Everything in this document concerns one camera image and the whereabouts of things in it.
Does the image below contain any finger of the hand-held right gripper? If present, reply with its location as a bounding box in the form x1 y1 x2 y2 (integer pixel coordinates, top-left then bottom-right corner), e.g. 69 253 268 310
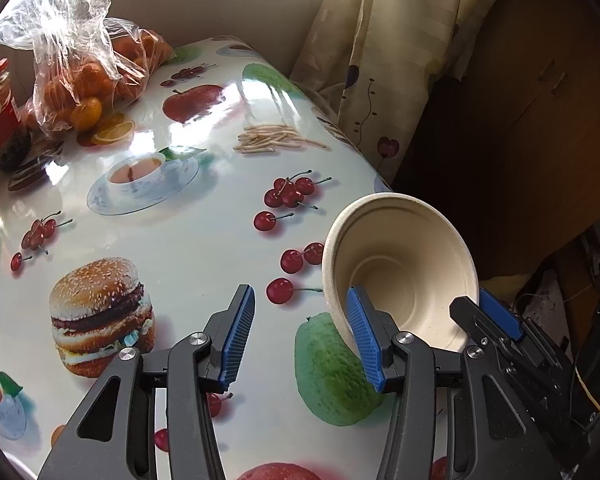
449 296 591 463
479 287 573 366

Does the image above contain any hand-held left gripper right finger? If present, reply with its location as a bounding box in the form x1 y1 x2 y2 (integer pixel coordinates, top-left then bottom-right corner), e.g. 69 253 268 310
346 285 561 480

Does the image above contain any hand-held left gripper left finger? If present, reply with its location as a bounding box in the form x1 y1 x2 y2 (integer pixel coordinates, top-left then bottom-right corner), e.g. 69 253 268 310
37 285 256 480

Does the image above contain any beige paper bowl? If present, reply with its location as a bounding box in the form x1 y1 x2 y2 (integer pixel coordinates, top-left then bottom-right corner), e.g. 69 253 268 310
322 192 481 354

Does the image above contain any fruit print tablecloth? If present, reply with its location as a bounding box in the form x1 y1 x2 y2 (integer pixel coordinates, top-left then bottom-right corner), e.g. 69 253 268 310
0 35 461 480

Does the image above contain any brown wooden cabinet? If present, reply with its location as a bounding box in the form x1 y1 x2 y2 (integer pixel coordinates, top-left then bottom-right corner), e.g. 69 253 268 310
392 0 600 283

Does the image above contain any beige printed curtain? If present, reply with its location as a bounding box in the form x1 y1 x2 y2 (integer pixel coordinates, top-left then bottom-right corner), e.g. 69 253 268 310
289 0 501 191

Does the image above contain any plastic bag of oranges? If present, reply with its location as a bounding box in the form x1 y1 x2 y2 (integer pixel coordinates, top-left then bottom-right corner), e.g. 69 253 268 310
0 0 175 136

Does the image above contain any red label jar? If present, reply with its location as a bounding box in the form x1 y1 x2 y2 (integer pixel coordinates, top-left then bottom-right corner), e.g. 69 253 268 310
0 58 32 171

